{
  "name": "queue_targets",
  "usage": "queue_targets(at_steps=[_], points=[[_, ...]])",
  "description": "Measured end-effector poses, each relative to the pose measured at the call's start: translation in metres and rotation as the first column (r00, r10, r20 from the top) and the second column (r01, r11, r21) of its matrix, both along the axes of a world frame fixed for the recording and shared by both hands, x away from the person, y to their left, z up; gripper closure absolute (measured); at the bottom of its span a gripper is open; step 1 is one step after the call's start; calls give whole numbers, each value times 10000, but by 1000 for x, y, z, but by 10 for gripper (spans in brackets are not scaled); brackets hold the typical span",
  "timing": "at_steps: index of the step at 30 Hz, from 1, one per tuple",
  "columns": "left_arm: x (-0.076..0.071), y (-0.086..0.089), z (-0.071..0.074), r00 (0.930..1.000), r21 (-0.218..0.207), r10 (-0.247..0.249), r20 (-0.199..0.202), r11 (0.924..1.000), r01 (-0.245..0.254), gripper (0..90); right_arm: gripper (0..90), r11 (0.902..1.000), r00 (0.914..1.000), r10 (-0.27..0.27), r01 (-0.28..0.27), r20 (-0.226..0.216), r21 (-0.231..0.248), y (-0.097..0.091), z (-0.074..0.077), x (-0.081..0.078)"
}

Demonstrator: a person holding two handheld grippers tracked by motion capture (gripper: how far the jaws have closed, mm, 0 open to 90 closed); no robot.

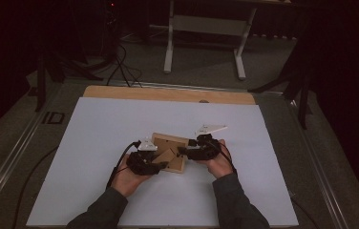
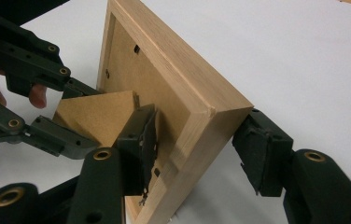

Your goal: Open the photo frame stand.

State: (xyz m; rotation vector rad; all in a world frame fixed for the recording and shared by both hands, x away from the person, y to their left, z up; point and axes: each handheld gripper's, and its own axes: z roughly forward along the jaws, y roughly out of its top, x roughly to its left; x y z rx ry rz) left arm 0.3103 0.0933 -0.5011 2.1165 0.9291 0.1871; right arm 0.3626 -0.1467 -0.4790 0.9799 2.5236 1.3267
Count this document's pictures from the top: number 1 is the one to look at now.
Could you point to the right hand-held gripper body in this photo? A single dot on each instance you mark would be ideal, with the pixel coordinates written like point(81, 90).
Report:
point(204, 151)

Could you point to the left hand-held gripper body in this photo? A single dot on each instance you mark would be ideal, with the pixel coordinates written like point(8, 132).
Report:
point(141, 163)

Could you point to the wooden picture frame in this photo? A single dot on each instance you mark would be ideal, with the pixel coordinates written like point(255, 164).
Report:
point(175, 143)

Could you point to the person's right hand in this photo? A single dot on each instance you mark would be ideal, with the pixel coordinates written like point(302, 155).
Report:
point(220, 165)

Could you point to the person's left hand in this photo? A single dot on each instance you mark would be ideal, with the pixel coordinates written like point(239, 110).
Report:
point(128, 181)

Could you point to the white table mat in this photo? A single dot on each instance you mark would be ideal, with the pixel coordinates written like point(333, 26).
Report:
point(104, 127)

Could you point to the black tripod stand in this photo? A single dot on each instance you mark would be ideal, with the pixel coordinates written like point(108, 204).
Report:
point(302, 95)

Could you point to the dark equipment with red light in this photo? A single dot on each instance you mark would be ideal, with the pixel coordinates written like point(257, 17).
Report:
point(111, 28)

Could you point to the white metal desk frame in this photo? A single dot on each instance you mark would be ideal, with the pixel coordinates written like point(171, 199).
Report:
point(206, 25)

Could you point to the metal floor rail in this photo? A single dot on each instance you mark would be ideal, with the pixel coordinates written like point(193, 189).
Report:
point(322, 178)
point(12, 156)

